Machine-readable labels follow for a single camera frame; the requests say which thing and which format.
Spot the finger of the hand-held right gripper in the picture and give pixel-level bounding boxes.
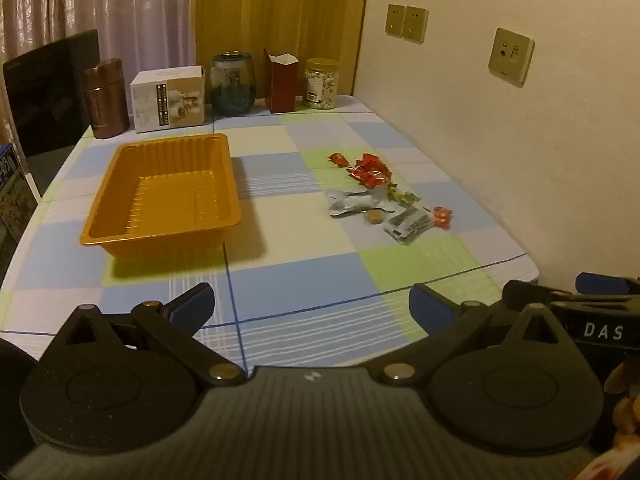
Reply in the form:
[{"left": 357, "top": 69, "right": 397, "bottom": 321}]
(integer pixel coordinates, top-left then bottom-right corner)
[
  {"left": 501, "top": 280, "right": 640, "bottom": 312},
  {"left": 575, "top": 272, "right": 640, "bottom": 297}
]

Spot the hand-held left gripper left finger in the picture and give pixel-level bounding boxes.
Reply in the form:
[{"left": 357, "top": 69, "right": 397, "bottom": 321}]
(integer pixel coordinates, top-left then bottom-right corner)
[{"left": 50, "top": 283, "right": 247, "bottom": 387}]

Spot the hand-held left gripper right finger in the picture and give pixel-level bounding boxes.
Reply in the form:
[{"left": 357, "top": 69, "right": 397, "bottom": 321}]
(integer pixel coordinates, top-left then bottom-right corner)
[{"left": 372, "top": 283, "right": 574, "bottom": 389}]

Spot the striped white snack packet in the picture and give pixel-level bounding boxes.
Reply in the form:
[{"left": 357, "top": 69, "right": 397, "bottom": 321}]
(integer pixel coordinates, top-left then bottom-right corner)
[{"left": 384, "top": 206, "right": 432, "bottom": 246}]

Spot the orange plastic tray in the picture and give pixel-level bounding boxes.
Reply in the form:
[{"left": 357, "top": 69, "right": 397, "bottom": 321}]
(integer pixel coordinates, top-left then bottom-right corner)
[{"left": 80, "top": 133, "right": 243, "bottom": 261}]

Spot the silver snack packet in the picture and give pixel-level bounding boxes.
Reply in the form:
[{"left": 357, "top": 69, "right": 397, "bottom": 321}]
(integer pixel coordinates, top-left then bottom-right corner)
[{"left": 325, "top": 186, "right": 396, "bottom": 218}]

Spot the red snack wrapper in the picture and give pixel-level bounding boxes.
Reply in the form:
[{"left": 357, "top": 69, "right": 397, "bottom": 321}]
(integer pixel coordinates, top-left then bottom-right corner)
[{"left": 347, "top": 153, "right": 393, "bottom": 190}]

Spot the person's right hand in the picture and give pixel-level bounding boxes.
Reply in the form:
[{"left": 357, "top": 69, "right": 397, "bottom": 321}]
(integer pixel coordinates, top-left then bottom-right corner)
[{"left": 602, "top": 359, "right": 640, "bottom": 436}]

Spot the checkered tablecloth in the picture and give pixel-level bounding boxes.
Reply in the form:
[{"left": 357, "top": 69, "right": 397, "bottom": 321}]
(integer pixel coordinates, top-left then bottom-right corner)
[{"left": 0, "top": 94, "right": 540, "bottom": 376}]

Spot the white printed cardboard box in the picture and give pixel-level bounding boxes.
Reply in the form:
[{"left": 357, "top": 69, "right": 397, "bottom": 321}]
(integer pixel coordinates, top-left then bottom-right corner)
[{"left": 130, "top": 65, "right": 207, "bottom": 134}]

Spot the blue printed box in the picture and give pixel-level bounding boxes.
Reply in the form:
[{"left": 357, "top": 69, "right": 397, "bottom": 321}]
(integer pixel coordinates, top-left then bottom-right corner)
[{"left": 0, "top": 142, "right": 40, "bottom": 261}]

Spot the brown metal thermos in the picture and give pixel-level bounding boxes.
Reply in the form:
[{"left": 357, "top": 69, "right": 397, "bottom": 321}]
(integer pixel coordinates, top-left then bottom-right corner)
[{"left": 83, "top": 58, "right": 131, "bottom": 140}]

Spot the dark glass jar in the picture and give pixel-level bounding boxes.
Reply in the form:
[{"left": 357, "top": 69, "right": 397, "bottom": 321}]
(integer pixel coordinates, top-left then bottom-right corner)
[{"left": 209, "top": 51, "right": 257, "bottom": 117}]

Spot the open red carton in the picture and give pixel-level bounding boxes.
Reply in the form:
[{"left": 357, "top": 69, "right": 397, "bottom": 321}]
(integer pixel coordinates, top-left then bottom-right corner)
[{"left": 263, "top": 48, "right": 300, "bottom": 114}]

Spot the clear plastic nut jar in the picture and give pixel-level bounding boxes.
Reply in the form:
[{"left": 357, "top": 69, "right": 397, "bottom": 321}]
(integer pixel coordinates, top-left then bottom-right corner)
[{"left": 302, "top": 58, "right": 341, "bottom": 110}]

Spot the black glossy appliance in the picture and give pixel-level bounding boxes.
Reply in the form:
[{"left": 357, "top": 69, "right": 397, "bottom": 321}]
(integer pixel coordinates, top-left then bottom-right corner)
[{"left": 2, "top": 29, "right": 101, "bottom": 157}]

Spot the pink sheer curtain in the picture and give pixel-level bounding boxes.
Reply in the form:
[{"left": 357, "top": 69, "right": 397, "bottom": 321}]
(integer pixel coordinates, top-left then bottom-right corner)
[{"left": 0, "top": 0, "right": 198, "bottom": 136}]

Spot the yellow curtain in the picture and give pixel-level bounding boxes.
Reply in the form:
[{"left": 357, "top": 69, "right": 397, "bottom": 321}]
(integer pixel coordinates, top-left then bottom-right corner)
[{"left": 195, "top": 0, "right": 372, "bottom": 98}]

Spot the beige wall socket plate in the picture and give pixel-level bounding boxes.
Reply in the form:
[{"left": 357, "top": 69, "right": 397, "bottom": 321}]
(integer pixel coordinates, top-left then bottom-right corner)
[{"left": 488, "top": 27, "right": 535, "bottom": 87}]

